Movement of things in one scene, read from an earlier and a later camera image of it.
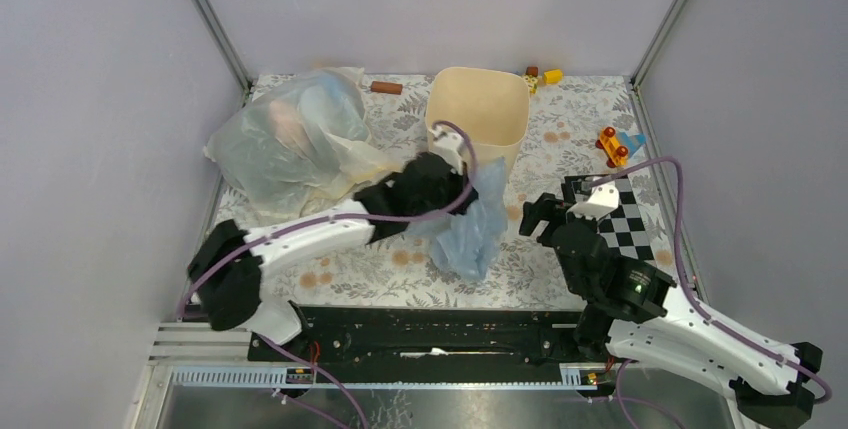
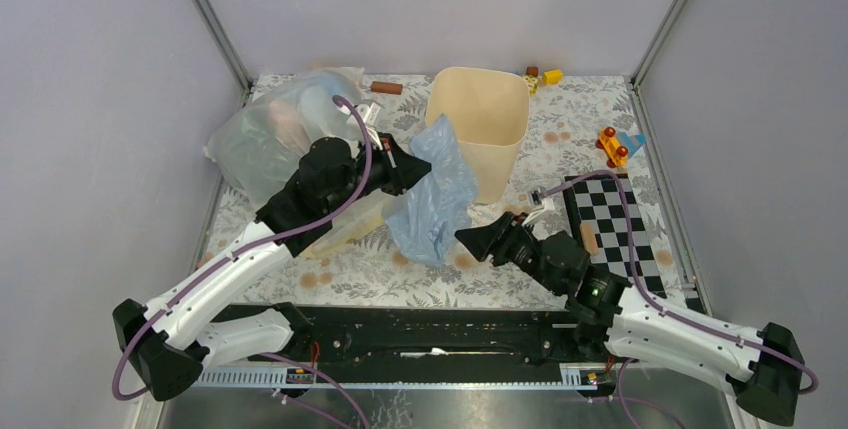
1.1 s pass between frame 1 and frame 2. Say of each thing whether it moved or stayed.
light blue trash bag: moved
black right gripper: moved
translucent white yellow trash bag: stayed
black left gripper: moved
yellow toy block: stayed
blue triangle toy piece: stayed
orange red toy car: stayed
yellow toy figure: stayed
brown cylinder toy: stayed
